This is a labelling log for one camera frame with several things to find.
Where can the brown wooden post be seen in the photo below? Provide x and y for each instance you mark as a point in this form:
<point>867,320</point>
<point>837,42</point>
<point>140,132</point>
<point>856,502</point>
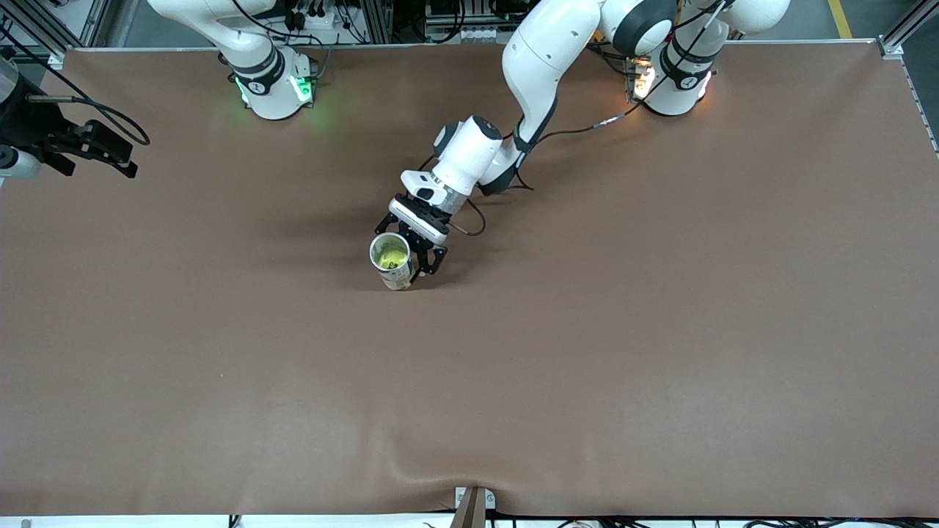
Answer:
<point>469,513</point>

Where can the white connector strip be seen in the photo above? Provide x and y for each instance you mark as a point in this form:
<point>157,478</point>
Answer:
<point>480,34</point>

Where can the blue white tennis ball can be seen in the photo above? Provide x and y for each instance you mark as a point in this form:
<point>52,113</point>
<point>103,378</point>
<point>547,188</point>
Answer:
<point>400,280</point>

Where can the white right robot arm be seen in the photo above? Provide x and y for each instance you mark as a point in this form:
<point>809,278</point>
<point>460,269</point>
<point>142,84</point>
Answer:
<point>271,88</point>

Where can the white power strip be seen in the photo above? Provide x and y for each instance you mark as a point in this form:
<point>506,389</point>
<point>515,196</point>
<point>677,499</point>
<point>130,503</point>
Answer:
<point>323,20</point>

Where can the silver aluminium frame profile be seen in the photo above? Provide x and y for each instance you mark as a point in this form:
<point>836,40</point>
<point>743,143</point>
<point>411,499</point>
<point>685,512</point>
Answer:
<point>890,46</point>
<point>95,22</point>
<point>378,18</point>

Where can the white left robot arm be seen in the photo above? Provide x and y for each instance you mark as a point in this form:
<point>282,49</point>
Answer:
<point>550,51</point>

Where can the brown table mat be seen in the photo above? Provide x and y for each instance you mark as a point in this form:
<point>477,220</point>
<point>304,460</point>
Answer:
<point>513,381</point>

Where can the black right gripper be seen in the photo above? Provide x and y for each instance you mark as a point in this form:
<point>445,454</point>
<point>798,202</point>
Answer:
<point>31,126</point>

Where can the yellow-green tennis ball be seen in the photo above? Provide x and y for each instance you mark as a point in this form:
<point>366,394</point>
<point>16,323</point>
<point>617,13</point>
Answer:
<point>392,257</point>

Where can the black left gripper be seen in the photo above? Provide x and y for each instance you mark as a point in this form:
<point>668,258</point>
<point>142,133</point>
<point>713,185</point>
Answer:
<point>419,233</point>

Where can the grey metal clamp bracket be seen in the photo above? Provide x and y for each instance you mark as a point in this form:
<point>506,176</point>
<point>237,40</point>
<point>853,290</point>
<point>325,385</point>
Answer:
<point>490,499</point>

